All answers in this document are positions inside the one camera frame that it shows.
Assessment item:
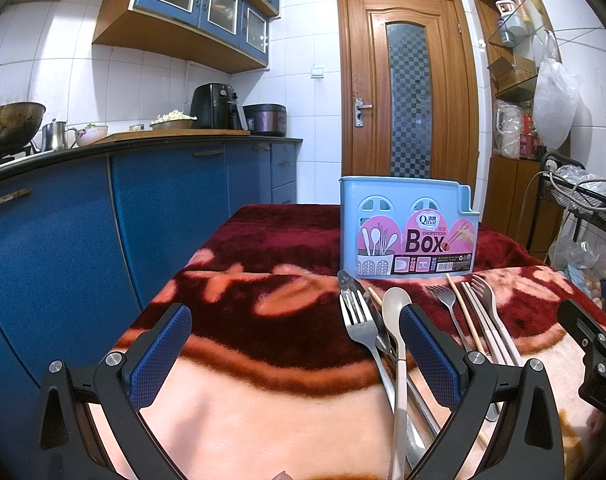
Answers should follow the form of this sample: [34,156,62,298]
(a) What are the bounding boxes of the wooden cutting board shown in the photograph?
[94,129,250,145]

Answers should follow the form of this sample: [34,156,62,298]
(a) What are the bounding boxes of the white plastic bag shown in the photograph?
[532,30,581,150]

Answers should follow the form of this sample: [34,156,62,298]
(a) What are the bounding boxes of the wooden shelf unit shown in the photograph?
[474,0,553,247]

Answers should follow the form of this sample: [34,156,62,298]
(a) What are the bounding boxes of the white power cable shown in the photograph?
[514,159,606,241]

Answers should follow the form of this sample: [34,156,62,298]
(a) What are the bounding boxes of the black wire rack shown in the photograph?
[519,152,606,258]

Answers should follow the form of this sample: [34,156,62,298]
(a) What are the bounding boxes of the white jar red label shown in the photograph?
[495,0,517,21]

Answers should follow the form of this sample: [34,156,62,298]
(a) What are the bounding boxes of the dark rice cooker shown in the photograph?
[243,103,287,136]

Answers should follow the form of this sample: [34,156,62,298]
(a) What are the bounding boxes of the large steel fork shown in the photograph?
[339,290,425,467]

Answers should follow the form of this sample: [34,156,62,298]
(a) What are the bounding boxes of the blue wall cabinet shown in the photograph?
[92,0,279,74]

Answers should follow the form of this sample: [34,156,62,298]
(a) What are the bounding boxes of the white ceramic bowl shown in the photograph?
[75,125,109,148]

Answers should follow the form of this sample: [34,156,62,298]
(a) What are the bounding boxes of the black wok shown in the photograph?
[0,102,46,157]

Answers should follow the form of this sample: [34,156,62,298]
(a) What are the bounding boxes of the black air fryer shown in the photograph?
[189,82,248,130]

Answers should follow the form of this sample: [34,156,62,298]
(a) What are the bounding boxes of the blue plastic utensil box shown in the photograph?
[340,176,479,278]

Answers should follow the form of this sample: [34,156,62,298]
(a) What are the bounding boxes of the blue base cabinets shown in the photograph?
[0,138,297,479]

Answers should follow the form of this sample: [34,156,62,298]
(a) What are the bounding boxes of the steel door handle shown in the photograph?
[354,98,373,128]

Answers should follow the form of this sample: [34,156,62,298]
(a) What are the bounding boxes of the small steel fork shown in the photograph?
[428,285,471,351]

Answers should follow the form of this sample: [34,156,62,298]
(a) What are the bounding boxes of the wooden door with glass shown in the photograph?
[338,0,479,185]

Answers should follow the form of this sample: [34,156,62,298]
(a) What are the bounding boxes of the red floral fleece blanket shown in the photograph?
[115,205,606,479]

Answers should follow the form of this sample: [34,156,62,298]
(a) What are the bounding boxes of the bowl of popcorn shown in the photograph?
[149,110,197,130]

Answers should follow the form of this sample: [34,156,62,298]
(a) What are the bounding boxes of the pink plastic fork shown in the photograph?
[471,274,524,366]

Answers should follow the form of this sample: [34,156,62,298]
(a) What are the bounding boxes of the cardboard box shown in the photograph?
[489,55,538,91]

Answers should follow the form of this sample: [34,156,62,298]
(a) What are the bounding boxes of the beige plastic spoon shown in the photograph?
[382,287,409,480]

